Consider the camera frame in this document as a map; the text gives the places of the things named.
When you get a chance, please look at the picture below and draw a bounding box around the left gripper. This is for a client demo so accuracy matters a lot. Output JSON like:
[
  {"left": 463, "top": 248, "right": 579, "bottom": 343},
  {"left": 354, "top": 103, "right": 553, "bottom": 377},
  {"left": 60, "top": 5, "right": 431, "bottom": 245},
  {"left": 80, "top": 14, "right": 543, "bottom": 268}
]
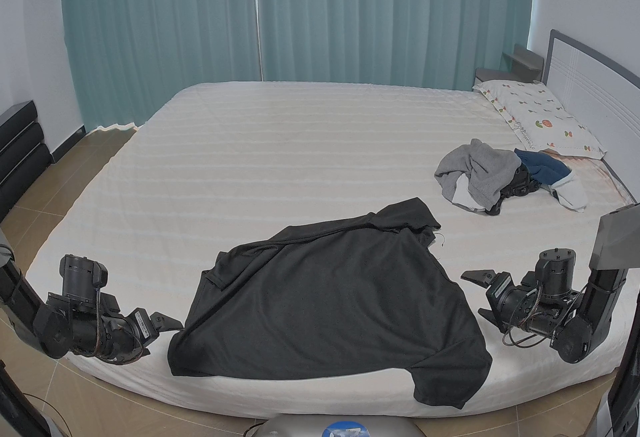
[{"left": 113, "top": 308, "right": 185, "bottom": 359}]

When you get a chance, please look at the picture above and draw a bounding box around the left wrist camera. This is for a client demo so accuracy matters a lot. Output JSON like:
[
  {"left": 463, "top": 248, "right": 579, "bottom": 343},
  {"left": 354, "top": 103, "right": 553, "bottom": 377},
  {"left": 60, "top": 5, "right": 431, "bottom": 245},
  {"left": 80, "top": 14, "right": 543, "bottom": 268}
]
[{"left": 100, "top": 294, "right": 124, "bottom": 319}]

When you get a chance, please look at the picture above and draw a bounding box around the black chest of drawers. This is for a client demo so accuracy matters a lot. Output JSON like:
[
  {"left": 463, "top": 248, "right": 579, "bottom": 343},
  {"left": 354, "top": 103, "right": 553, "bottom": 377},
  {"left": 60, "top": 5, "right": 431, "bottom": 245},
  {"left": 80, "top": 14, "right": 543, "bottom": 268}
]
[{"left": 0, "top": 100, "right": 53, "bottom": 223}]

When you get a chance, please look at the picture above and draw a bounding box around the blue-green curtain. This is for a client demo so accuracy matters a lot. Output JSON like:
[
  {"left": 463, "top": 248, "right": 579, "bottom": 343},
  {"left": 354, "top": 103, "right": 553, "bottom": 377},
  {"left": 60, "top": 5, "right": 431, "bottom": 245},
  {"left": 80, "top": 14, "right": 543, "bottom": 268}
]
[
  {"left": 257, "top": 0, "right": 534, "bottom": 92},
  {"left": 60, "top": 0, "right": 263, "bottom": 132}
]

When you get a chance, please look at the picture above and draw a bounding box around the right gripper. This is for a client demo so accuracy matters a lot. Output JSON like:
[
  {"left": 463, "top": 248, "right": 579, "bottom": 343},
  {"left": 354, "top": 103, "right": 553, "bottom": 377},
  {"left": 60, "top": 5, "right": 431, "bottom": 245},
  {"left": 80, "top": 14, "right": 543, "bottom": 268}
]
[{"left": 460, "top": 268, "right": 534, "bottom": 334}]

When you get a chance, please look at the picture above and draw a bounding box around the pile of clothes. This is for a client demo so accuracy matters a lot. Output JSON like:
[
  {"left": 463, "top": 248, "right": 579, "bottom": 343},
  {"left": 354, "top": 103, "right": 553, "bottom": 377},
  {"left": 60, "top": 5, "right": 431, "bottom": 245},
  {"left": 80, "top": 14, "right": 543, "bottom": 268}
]
[{"left": 434, "top": 138, "right": 589, "bottom": 217}]

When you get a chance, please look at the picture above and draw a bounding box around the black T-shirt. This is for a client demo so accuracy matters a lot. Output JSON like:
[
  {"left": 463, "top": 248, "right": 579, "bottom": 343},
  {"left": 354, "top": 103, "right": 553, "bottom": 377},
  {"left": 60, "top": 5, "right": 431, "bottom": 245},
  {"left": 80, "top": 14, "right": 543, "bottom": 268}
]
[{"left": 166, "top": 197, "right": 493, "bottom": 411}]

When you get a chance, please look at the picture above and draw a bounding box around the white printed pillow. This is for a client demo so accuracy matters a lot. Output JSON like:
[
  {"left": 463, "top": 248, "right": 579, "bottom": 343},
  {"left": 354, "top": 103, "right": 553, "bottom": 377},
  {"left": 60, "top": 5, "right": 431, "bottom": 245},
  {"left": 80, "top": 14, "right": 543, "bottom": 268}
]
[{"left": 472, "top": 79, "right": 608, "bottom": 160}]

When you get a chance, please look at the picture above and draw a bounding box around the bed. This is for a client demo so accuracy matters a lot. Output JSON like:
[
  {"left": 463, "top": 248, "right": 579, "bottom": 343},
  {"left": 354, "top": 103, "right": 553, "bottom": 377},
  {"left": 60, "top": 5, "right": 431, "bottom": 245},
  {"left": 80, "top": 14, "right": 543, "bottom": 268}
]
[{"left": 25, "top": 29, "right": 640, "bottom": 421}]

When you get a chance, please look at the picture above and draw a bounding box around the grey bedside table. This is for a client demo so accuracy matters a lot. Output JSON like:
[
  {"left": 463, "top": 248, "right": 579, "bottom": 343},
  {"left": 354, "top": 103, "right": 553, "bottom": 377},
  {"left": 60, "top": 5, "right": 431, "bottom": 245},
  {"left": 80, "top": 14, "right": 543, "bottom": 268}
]
[{"left": 474, "top": 43, "right": 545, "bottom": 85}]

